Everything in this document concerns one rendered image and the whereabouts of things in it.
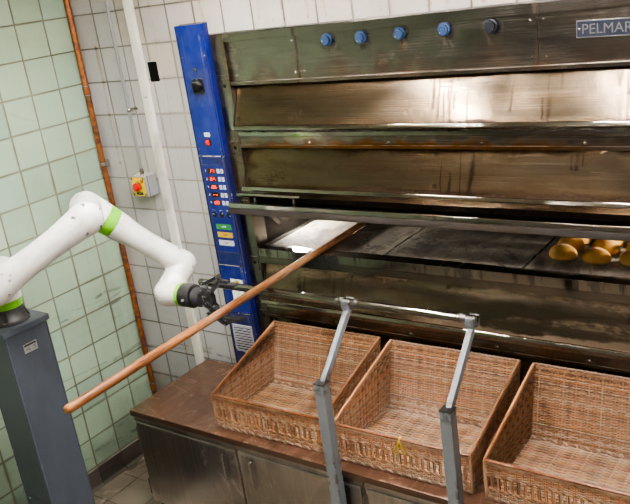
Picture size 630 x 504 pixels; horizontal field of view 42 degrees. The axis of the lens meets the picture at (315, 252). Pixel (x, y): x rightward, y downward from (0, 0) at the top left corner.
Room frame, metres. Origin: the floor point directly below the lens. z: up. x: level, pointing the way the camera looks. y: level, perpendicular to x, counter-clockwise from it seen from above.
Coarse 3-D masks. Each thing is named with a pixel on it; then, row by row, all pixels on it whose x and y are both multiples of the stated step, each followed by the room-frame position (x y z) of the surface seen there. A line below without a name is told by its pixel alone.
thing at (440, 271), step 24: (336, 264) 3.14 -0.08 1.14; (360, 264) 3.07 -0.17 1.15; (384, 264) 3.00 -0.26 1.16; (408, 264) 2.93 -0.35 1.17; (432, 264) 2.88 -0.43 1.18; (456, 264) 2.84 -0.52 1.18; (480, 264) 2.81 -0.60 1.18; (576, 288) 2.54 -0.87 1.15; (600, 288) 2.49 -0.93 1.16; (624, 288) 2.44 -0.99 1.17
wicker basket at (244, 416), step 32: (256, 352) 3.20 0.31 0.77; (288, 352) 3.25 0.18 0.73; (320, 352) 3.16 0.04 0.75; (352, 352) 3.07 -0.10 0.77; (224, 384) 3.01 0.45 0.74; (256, 384) 3.17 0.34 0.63; (288, 384) 3.21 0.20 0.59; (352, 384) 2.81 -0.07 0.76; (224, 416) 2.92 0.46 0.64; (256, 416) 2.82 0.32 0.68; (288, 416) 2.73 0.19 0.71; (320, 448) 2.65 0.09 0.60
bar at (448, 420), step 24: (240, 288) 2.96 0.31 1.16; (408, 312) 2.51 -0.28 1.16; (432, 312) 2.46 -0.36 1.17; (336, 336) 2.60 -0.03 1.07; (456, 384) 2.26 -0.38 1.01; (456, 432) 2.21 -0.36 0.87; (336, 456) 2.49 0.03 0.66; (456, 456) 2.19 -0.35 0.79; (336, 480) 2.48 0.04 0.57; (456, 480) 2.18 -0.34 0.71
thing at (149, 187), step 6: (138, 174) 3.73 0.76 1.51; (144, 174) 3.71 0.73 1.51; (150, 174) 3.70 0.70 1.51; (132, 180) 3.72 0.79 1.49; (138, 180) 3.69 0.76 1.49; (144, 180) 3.67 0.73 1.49; (150, 180) 3.69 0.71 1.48; (144, 186) 3.67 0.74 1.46; (150, 186) 3.69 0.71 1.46; (156, 186) 3.72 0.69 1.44; (138, 192) 3.70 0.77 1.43; (144, 192) 3.68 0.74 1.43; (150, 192) 3.68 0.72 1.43; (156, 192) 3.71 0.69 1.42
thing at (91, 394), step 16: (336, 240) 3.27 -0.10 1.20; (304, 256) 3.10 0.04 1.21; (288, 272) 2.98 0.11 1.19; (256, 288) 2.83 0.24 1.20; (240, 304) 2.74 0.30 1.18; (208, 320) 2.60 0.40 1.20; (176, 336) 2.49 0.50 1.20; (160, 352) 2.41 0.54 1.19; (128, 368) 2.30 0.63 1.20; (112, 384) 2.24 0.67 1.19; (80, 400) 2.14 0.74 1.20
